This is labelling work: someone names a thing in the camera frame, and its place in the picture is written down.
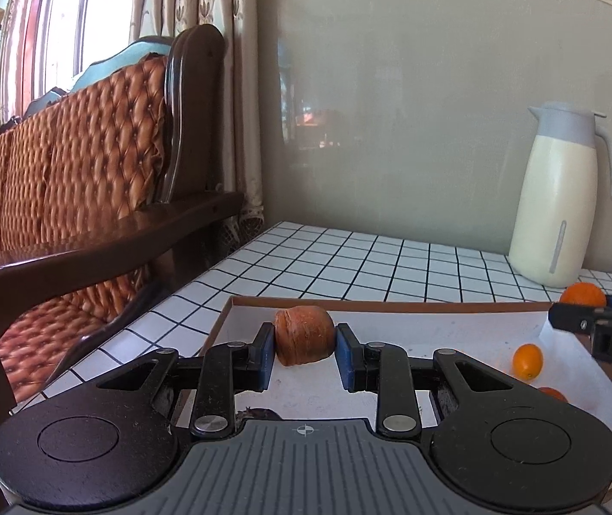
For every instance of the cream and grey thermos jug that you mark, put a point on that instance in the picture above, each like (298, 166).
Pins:
(552, 214)

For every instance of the small orange kumquat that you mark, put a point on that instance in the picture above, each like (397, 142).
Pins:
(528, 360)

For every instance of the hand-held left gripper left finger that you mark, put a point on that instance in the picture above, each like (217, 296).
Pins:
(266, 357)

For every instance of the window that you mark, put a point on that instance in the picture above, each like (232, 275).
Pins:
(102, 5)

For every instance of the white checked tablecloth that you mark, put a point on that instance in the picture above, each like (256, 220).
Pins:
(338, 263)

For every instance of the brown bread roll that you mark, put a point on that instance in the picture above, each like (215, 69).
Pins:
(304, 335)

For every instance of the large orange mandarin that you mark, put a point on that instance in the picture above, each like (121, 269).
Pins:
(582, 295)

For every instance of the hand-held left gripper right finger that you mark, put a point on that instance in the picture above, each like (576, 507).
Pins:
(344, 357)

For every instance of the beige patterned curtain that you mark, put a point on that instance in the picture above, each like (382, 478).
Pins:
(241, 64)

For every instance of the white tray with brown rim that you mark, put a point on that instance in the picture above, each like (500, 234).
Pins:
(472, 332)

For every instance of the dark brown chestnut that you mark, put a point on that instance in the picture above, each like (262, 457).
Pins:
(260, 414)

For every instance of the wooden sofa with brown cushion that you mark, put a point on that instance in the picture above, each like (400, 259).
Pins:
(96, 145)

